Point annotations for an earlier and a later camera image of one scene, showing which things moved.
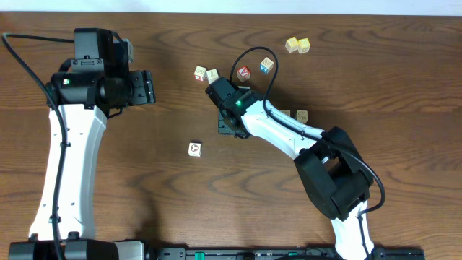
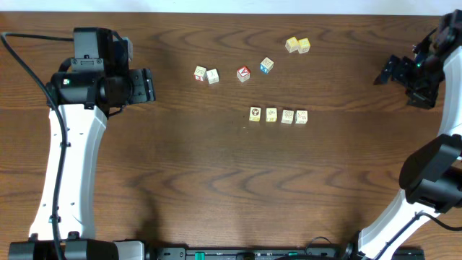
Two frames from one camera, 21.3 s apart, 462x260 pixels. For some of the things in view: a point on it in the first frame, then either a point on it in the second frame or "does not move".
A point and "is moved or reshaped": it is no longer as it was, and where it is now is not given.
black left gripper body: x=148 y=87 does not move
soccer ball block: x=195 y=149 is moved or reshaped
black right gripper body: x=225 y=127 -> x=421 y=81
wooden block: x=286 y=112 does not move
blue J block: x=212 y=75 does not move
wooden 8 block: x=302 y=115 does not move
